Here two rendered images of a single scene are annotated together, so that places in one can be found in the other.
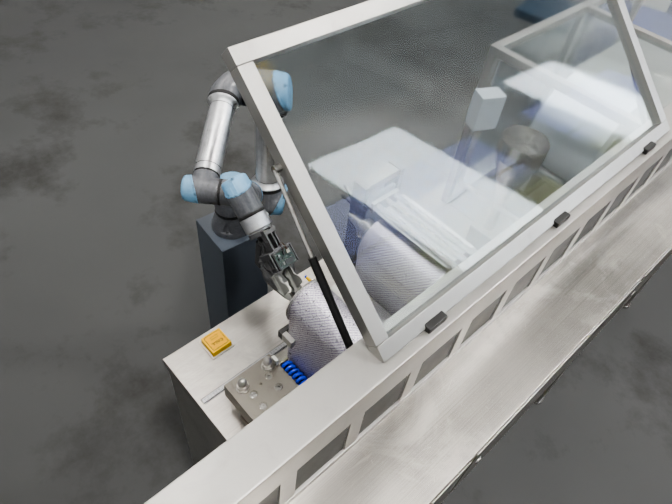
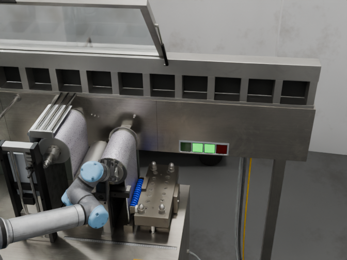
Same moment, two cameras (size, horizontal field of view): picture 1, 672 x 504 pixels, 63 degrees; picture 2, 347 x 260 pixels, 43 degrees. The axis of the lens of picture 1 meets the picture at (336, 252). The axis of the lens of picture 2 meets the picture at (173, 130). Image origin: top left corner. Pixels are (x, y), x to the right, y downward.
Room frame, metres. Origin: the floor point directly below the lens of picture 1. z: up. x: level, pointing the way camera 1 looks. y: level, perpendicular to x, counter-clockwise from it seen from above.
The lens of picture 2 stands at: (1.52, 1.52, 2.47)
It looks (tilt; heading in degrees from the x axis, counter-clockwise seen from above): 33 degrees down; 237
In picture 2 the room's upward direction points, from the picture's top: 1 degrees counter-clockwise
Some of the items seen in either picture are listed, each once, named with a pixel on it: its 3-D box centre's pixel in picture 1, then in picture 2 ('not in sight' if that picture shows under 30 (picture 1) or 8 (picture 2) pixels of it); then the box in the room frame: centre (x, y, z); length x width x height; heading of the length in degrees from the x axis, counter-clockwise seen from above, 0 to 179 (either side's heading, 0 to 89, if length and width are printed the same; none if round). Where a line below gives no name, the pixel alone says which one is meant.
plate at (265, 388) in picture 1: (291, 424); (158, 193); (0.65, 0.06, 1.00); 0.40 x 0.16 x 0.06; 49
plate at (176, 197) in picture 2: not in sight; (176, 198); (0.57, 0.11, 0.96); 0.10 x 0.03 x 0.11; 49
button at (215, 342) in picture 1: (216, 342); not in sight; (0.92, 0.34, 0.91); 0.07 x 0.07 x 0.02; 49
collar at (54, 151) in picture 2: not in sight; (51, 154); (1.09, -0.09, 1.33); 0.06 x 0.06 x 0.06; 49
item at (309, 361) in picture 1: (316, 368); (131, 179); (0.77, 0.01, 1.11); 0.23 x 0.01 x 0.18; 49
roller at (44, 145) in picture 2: not in sight; (64, 135); (0.99, -0.21, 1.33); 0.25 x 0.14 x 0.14; 49
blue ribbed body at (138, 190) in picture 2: (309, 388); (137, 193); (0.75, 0.02, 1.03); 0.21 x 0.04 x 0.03; 49
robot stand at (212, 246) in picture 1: (236, 295); not in sight; (1.45, 0.41, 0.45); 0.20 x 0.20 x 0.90; 44
